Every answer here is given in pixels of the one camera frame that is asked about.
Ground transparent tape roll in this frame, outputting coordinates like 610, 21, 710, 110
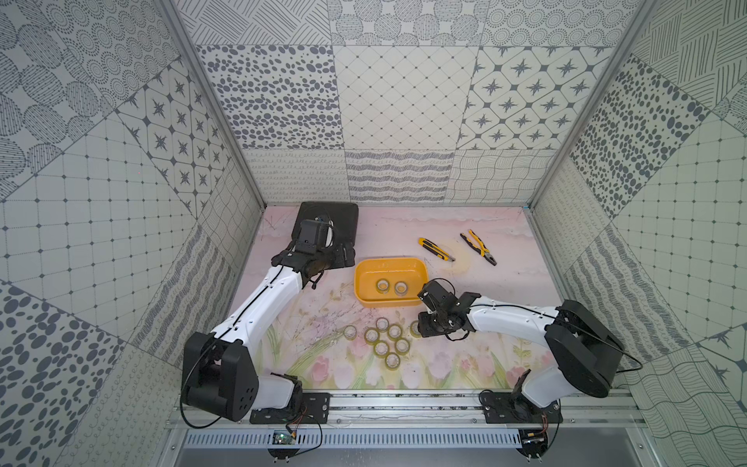
375, 279, 390, 294
387, 324, 403, 341
410, 321, 421, 339
393, 339, 410, 355
375, 317, 390, 331
363, 327, 381, 346
342, 325, 358, 341
384, 352, 402, 371
373, 341, 390, 358

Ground clear grey tape roll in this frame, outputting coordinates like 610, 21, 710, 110
394, 281, 409, 296

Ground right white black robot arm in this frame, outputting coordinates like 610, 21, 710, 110
418, 280, 624, 416

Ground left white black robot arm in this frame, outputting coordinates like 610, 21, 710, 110
179, 215, 355, 423

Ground yellow plastic storage box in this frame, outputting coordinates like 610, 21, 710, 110
354, 257, 429, 309

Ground black plastic tool case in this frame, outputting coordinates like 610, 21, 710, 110
291, 202, 359, 247

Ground yellow black pliers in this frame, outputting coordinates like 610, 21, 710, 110
460, 230, 497, 267

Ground yellow black utility knife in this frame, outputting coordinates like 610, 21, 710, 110
418, 237, 455, 263

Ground white ventilation grille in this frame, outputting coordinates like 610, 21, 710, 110
184, 428, 521, 449

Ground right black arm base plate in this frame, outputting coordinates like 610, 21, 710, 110
478, 389, 563, 424

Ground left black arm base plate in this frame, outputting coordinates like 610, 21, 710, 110
249, 392, 332, 425

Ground aluminium mounting rail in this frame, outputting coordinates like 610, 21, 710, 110
162, 387, 646, 430

